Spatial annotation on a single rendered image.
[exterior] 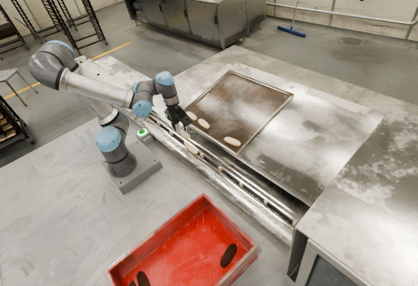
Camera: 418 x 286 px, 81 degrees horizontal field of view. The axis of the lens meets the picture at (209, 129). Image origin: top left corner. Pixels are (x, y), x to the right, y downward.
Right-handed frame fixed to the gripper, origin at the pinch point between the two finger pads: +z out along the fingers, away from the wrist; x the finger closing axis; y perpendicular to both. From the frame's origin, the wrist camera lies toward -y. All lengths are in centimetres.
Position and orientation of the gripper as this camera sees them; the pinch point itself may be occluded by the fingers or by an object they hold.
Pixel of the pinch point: (183, 132)
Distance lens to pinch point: 136.0
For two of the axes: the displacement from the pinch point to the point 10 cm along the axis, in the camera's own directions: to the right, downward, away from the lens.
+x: -7.3, 5.4, -4.3
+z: 1.5, 7.3, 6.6
